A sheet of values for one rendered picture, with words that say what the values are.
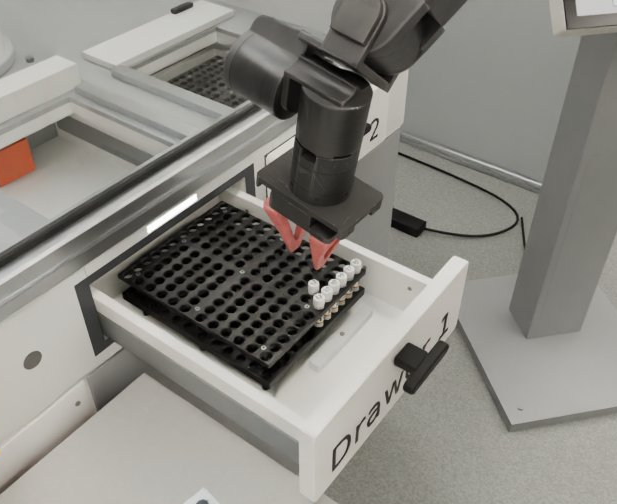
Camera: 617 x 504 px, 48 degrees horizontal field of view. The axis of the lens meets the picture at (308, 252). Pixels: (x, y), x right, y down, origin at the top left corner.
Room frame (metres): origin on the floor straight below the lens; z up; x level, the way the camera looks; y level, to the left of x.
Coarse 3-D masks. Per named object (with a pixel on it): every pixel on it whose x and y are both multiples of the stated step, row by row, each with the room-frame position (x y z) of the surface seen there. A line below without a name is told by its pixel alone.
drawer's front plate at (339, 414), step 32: (448, 288) 0.54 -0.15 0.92; (416, 320) 0.48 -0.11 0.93; (448, 320) 0.55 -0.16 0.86; (384, 352) 0.44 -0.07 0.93; (352, 384) 0.40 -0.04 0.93; (384, 384) 0.44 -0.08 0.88; (320, 416) 0.37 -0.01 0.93; (352, 416) 0.39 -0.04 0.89; (384, 416) 0.45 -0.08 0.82; (320, 448) 0.35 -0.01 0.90; (352, 448) 0.40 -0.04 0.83; (320, 480) 0.35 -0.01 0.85
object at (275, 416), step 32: (224, 192) 0.76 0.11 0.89; (256, 224) 0.72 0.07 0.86; (352, 256) 0.63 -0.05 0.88; (96, 288) 0.59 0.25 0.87; (384, 288) 0.60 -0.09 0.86; (416, 288) 0.58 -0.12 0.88; (128, 320) 0.52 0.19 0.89; (384, 320) 0.57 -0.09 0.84; (160, 352) 0.49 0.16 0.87; (192, 352) 0.47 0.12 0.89; (352, 352) 0.52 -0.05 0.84; (192, 384) 0.46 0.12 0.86; (224, 384) 0.43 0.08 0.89; (256, 384) 0.48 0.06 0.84; (288, 384) 0.48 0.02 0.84; (320, 384) 0.48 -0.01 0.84; (256, 416) 0.41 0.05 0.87; (288, 416) 0.39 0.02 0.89; (288, 448) 0.38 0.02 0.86
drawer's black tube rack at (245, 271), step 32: (192, 224) 0.67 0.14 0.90; (224, 224) 0.67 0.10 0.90; (160, 256) 0.61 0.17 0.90; (192, 256) 0.65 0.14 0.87; (224, 256) 0.61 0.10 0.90; (256, 256) 0.61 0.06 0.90; (288, 256) 0.62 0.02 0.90; (128, 288) 0.59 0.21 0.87; (160, 288) 0.56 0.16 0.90; (192, 288) 0.59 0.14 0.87; (224, 288) 0.56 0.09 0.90; (256, 288) 0.59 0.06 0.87; (288, 288) 0.56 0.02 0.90; (320, 288) 0.56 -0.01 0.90; (160, 320) 0.55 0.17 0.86; (192, 320) 0.51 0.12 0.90; (224, 320) 0.54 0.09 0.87; (256, 320) 0.51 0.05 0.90; (288, 320) 0.51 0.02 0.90; (224, 352) 0.50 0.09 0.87; (256, 352) 0.47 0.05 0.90; (288, 352) 0.49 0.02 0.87
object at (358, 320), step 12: (360, 312) 0.57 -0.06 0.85; (372, 312) 0.58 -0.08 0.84; (348, 324) 0.55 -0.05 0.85; (360, 324) 0.56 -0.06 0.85; (336, 336) 0.54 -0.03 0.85; (348, 336) 0.54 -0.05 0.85; (324, 348) 0.52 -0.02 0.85; (336, 348) 0.52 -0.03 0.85; (312, 360) 0.50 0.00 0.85; (324, 360) 0.50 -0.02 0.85
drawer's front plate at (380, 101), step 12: (384, 96) 0.99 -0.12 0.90; (372, 108) 0.97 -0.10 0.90; (384, 108) 1.00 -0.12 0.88; (372, 120) 0.97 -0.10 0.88; (384, 120) 1.00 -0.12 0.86; (372, 132) 0.97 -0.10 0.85; (384, 132) 1.00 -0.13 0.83; (288, 144) 0.81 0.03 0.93; (372, 144) 0.97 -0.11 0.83; (276, 156) 0.78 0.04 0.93; (360, 156) 0.94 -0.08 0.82
